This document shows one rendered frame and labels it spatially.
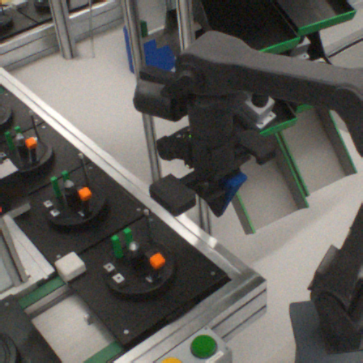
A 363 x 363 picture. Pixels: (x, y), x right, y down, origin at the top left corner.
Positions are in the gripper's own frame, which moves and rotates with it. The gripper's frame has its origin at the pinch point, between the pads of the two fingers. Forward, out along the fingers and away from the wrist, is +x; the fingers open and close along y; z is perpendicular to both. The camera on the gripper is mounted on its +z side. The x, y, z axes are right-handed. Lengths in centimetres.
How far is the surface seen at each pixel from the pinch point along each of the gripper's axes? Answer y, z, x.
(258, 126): -19.6, 11.8, 3.3
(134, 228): -1.2, 29.8, 28.4
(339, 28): -118, 72, 39
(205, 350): 7.1, -3.0, 28.2
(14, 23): -29, 149, 28
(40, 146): 1, 68, 26
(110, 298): 12.9, 17.6, 28.4
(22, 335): 30.0, 21.1, 28.4
